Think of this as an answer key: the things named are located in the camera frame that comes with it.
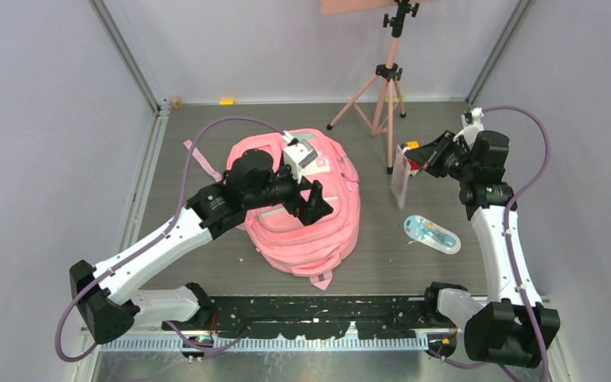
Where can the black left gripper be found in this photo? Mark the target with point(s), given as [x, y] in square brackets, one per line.
[315, 205]

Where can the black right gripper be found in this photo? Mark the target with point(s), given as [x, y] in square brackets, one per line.
[429, 157]

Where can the clear geometry ruler set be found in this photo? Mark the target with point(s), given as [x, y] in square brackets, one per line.
[401, 172]

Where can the pink student backpack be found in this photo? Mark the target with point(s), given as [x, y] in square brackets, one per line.
[311, 251]

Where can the light blue round object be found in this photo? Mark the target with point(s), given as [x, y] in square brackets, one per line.
[424, 231]

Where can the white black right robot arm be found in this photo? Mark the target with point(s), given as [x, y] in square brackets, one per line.
[513, 328]

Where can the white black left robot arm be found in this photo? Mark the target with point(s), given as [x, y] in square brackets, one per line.
[109, 296]

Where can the colourful toy block train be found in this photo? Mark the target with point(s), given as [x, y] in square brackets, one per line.
[407, 149]

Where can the pink tripod stand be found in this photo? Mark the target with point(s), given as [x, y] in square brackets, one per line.
[389, 74]

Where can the small yellow block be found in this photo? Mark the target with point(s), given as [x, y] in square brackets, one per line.
[227, 101]

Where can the small wooden block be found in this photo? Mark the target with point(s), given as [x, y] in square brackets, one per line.
[175, 102]

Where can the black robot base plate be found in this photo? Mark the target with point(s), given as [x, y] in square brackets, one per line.
[315, 317]

